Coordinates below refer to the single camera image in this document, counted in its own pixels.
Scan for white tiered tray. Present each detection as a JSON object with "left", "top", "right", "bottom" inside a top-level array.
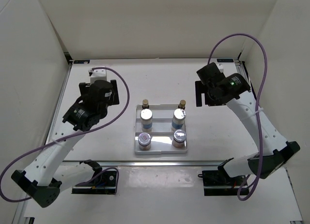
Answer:
[{"left": 134, "top": 104, "right": 187, "bottom": 156}]

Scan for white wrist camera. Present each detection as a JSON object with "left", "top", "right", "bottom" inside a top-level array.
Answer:
[
  {"left": 217, "top": 64, "right": 224, "bottom": 73},
  {"left": 88, "top": 67, "right": 107, "bottom": 84}
]

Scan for tall silver-lid jar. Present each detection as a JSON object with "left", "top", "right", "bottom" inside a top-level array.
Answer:
[
  {"left": 140, "top": 109, "right": 153, "bottom": 132},
  {"left": 171, "top": 108, "right": 186, "bottom": 129}
]

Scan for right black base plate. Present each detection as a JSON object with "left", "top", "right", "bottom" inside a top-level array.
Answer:
[{"left": 198, "top": 170, "right": 245, "bottom": 196}]

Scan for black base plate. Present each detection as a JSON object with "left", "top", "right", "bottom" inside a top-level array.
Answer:
[
  {"left": 198, "top": 170, "right": 245, "bottom": 196},
  {"left": 71, "top": 167, "right": 119, "bottom": 195}
]

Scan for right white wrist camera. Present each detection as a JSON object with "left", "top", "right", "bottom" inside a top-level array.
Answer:
[{"left": 217, "top": 64, "right": 224, "bottom": 73}]

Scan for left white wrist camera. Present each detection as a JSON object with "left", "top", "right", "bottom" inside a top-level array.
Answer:
[{"left": 88, "top": 67, "right": 107, "bottom": 84}]

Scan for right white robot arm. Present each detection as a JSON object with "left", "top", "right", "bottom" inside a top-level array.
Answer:
[{"left": 195, "top": 63, "right": 300, "bottom": 185}]

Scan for short white-lid jar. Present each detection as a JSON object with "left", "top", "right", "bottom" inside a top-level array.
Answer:
[
  {"left": 172, "top": 129, "right": 186, "bottom": 148},
  {"left": 138, "top": 132, "right": 152, "bottom": 151}
]

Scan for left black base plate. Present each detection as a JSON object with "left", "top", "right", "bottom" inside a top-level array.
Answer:
[{"left": 71, "top": 167, "right": 119, "bottom": 195}]

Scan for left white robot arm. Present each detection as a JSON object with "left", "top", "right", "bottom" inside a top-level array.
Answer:
[{"left": 11, "top": 80, "right": 119, "bottom": 208}]

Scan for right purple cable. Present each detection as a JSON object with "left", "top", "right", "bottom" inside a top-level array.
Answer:
[{"left": 207, "top": 33, "right": 269, "bottom": 201}]

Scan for yellow sauce bottle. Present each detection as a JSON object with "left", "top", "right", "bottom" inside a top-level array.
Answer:
[
  {"left": 178, "top": 99, "right": 186, "bottom": 110},
  {"left": 142, "top": 99, "right": 149, "bottom": 109}
]

